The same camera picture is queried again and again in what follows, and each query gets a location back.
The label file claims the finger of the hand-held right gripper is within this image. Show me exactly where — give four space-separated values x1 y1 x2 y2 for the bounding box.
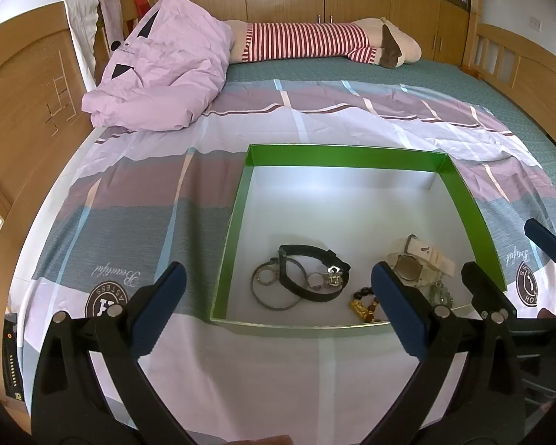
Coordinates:
462 261 516 322
523 218 556 266

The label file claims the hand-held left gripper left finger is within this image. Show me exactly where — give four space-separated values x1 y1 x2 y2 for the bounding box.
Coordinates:
30 261 196 445

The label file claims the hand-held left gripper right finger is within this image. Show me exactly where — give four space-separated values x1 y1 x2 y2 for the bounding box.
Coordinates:
365 261 525 445

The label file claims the white wrist watch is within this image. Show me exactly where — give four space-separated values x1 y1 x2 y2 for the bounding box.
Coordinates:
387 235 456 286

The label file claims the black leather strap bracelet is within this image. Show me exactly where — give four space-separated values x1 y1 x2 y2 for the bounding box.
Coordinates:
277 243 352 303

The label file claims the thin silver bangle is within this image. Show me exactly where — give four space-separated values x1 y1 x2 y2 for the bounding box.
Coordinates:
251 260 307 311

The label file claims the green cardboard box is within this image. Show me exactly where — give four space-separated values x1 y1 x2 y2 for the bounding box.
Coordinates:
208 144 508 337

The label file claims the person's left hand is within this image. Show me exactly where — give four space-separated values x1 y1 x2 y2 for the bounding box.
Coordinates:
222 435 294 445

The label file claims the silver metal charm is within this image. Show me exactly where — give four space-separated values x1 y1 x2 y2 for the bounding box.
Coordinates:
428 278 455 309

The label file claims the patchwork printed bed sheet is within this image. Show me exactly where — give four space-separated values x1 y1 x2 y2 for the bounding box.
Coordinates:
9 79 556 445

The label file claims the black device with lights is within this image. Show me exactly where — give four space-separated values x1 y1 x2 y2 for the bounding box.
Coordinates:
2 313 26 402

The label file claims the wooden footboard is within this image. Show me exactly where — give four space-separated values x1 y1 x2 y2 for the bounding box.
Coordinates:
461 9 556 158

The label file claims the pink duvet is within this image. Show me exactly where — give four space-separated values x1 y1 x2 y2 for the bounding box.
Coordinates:
82 0 235 131

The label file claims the wooden headboard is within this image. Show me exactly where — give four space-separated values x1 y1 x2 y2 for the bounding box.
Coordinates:
0 0 98 260

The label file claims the red striped plush toy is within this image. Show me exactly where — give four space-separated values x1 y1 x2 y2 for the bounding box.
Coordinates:
225 16 422 69

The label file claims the white towel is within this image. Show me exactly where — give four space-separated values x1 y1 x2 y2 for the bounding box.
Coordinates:
64 0 100 93

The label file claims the grey pink cloth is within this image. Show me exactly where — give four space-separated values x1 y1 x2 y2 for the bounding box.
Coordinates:
95 0 127 52

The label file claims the dark beaded bracelet gold charm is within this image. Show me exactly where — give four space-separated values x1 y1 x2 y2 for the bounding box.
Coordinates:
350 285 391 323

